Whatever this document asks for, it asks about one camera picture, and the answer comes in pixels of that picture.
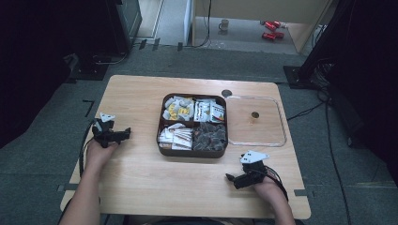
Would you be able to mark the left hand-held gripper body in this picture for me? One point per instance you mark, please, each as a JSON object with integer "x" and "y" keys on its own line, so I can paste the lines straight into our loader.
{"x": 104, "y": 132}

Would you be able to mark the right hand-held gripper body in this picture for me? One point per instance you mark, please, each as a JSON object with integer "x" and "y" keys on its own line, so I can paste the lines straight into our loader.
{"x": 254, "y": 170}

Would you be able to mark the person's left hand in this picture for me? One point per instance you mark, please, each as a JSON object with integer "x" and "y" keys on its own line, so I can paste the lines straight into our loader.
{"x": 98, "y": 154}

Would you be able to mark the person's right hand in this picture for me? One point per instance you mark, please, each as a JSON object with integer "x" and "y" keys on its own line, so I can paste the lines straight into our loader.
{"x": 269, "y": 190}

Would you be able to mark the clear lid with wooden knob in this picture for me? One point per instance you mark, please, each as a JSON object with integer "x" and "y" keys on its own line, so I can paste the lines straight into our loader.
{"x": 256, "y": 131}

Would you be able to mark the pile of dark packets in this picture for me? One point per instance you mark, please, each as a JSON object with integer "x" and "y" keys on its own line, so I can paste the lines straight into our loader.
{"x": 209, "y": 137}

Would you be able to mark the brown four-compartment box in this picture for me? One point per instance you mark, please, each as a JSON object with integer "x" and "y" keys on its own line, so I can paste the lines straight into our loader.
{"x": 191, "y": 153}

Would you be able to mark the pile of white red packets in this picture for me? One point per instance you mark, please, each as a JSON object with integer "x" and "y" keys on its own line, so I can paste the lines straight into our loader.
{"x": 176, "y": 137}

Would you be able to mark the pile of yellow white packets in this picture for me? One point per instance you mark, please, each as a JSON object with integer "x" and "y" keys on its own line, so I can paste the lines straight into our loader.
{"x": 178, "y": 109}

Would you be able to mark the pile of white printed packets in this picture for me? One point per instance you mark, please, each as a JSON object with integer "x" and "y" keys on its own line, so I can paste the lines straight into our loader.
{"x": 209, "y": 112}

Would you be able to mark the round grey table grommet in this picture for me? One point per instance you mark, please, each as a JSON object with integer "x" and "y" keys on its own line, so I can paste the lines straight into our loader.
{"x": 226, "y": 93}

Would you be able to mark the black cabinet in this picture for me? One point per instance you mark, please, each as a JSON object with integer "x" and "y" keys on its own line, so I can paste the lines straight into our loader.
{"x": 125, "y": 25}

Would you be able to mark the grey mug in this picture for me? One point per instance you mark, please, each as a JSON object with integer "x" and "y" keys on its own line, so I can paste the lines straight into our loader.
{"x": 223, "y": 24}

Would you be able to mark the red can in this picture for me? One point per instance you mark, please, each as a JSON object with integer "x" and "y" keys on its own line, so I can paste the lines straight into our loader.
{"x": 271, "y": 25}

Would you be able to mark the black stand base plate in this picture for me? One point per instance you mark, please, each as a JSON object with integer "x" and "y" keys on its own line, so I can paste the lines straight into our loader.
{"x": 89, "y": 70}
{"x": 295, "y": 78}

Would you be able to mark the black slanted stand post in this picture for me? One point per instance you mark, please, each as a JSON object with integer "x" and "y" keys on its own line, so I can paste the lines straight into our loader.
{"x": 325, "y": 34}

